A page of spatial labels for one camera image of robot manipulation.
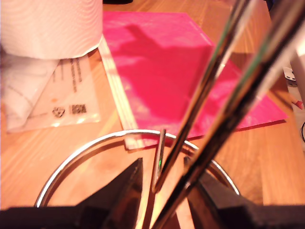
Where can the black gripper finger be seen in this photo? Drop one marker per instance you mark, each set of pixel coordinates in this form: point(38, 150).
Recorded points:
point(124, 190)
point(221, 193)

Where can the white paper towel roll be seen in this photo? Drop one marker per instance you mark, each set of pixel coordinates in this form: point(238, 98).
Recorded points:
point(47, 23)

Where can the metallic paper towel stand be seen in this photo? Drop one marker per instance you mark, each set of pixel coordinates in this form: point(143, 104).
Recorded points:
point(239, 95)

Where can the clear printed plastic bag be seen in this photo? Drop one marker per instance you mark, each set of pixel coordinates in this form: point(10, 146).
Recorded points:
point(71, 100)

